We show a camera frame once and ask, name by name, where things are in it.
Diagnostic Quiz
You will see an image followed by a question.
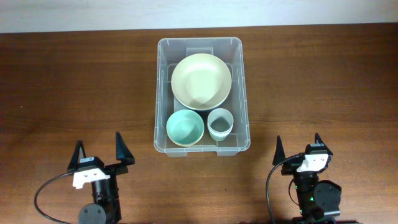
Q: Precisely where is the mint green cup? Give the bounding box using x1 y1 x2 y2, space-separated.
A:
209 129 231 141

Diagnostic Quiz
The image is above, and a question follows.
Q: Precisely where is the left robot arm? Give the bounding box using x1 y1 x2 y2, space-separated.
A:
67 132 135 224

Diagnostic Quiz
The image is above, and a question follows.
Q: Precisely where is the light blue small bowl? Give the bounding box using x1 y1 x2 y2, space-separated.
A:
166 110 205 143

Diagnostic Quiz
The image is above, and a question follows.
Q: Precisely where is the clear plastic storage bin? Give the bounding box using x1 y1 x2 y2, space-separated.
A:
154 37 251 157

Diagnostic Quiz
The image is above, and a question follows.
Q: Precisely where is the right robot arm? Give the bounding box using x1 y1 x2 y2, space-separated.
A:
271 134 342 223

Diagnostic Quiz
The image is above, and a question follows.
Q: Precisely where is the cream plate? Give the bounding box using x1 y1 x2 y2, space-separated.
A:
171 54 232 111

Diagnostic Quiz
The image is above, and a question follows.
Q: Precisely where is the cream cup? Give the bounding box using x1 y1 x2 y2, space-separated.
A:
207 108 234 136

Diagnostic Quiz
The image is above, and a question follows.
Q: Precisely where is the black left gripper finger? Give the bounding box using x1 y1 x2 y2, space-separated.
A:
116 132 135 166
67 140 86 172

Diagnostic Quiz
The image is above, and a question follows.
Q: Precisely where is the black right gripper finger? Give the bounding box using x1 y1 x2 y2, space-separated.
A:
305 133 333 156
272 135 286 166

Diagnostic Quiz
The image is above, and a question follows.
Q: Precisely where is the yellow small bowl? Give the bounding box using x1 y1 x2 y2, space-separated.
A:
174 142 196 147

